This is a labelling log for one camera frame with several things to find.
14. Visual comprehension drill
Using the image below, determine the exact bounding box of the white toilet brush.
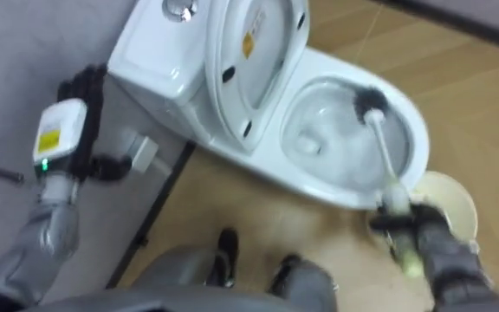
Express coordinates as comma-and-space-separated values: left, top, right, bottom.
352, 85, 424, 278

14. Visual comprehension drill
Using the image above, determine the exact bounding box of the cream round brush holder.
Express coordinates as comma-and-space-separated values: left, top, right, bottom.
408, 170, 479, 242

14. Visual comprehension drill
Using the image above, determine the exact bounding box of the white toilet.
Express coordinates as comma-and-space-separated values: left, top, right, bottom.
107, 0, 431, 211

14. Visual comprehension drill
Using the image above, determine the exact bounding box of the robot body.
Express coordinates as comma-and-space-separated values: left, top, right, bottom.
17, 286, 307, 312

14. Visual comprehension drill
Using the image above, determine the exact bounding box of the white wall water valve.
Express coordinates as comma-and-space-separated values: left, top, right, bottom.
121, 133, 173, 176

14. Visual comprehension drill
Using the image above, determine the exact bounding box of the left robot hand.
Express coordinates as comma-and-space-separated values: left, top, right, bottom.
31, 63, 133, 182

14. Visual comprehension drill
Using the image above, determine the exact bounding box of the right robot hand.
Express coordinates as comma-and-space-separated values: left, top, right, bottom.
368, 202, 449, 252

